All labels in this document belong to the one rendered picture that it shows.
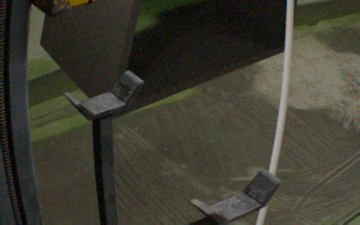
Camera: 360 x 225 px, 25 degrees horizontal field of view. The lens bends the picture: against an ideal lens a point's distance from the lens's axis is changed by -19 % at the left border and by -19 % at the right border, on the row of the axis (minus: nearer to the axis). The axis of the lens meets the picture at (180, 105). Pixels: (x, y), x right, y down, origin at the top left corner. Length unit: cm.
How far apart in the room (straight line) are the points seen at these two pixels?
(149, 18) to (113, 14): 48
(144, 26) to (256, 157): 59
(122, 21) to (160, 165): 83
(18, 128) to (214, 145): 216
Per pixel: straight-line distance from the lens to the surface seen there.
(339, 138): 289
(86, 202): 252
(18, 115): 66
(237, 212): 74
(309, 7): 362
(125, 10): 193
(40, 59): 293
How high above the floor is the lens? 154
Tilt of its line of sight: 30 degrees down
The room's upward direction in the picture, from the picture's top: 3 degrees clockwise
